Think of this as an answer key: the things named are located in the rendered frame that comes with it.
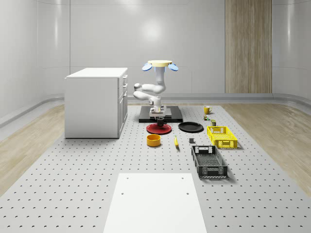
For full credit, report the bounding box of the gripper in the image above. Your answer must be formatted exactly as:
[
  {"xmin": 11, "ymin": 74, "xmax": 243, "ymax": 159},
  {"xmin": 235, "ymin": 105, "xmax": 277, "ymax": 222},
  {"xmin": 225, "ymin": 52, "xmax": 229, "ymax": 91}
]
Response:
[{"xmin": 149, "ymin": 108, "xmax": 166, "ymax": 120}]

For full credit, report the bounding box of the red plate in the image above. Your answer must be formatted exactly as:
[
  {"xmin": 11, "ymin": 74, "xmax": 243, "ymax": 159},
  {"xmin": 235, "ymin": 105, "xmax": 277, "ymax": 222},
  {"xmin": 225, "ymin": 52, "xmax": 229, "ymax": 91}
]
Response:
[{"xmin": 146, "ymin": 122, "xmax": 173, "ymax": 135}]

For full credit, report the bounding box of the black stove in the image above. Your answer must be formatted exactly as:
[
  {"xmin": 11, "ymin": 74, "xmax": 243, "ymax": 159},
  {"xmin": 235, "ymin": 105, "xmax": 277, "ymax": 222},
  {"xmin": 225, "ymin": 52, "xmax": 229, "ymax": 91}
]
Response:
[{"xmin": 138, "ymin": 104, "xmax": 184, "ymax": 123}]

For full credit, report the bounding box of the yellow bowl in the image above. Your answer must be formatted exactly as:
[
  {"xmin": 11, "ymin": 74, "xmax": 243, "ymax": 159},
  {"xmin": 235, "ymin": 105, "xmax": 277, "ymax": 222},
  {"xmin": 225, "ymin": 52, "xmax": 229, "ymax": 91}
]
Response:
[{"xmin": 146, "ymin": 134, "xmax": 162, "ymax": 148}]

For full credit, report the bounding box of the black plate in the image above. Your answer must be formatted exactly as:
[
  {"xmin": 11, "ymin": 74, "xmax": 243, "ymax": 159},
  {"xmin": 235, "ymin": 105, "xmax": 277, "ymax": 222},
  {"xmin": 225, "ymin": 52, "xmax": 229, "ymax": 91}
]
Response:
[{"xmin": 177, "ymin": 121, "xmax": 205, "ymax": 133}]

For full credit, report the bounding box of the white cabinet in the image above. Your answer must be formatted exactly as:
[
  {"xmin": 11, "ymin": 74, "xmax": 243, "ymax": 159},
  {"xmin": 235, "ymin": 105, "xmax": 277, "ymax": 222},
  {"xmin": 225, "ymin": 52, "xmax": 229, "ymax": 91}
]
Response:
[{"xmin": 64, "ymin": 67, "xmax": 129, "ymax": 139}]

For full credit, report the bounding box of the yellow basket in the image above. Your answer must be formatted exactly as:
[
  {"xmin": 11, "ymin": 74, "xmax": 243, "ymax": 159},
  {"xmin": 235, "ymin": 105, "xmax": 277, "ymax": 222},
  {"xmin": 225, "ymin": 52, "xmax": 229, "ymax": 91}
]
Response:
[{"xmin": 206, "ymin": 125, "xmax": 239, "ymax": 149}]

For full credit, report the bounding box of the dark grey basket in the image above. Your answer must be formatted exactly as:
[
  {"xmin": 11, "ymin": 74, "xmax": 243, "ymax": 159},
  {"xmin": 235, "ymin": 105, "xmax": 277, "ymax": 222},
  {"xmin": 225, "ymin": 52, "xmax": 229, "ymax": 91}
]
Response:
[{"xmin": 190, "ymin": 145, "xmax": 229, "ymax": 180}]

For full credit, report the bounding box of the white board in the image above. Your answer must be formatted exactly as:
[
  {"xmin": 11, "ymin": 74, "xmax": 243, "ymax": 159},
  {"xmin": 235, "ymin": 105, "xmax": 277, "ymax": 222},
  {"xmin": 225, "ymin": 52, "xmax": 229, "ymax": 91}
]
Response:
[{"xmin": 103, "ymin": 172, "xmax": 208, "ymax": 233}]

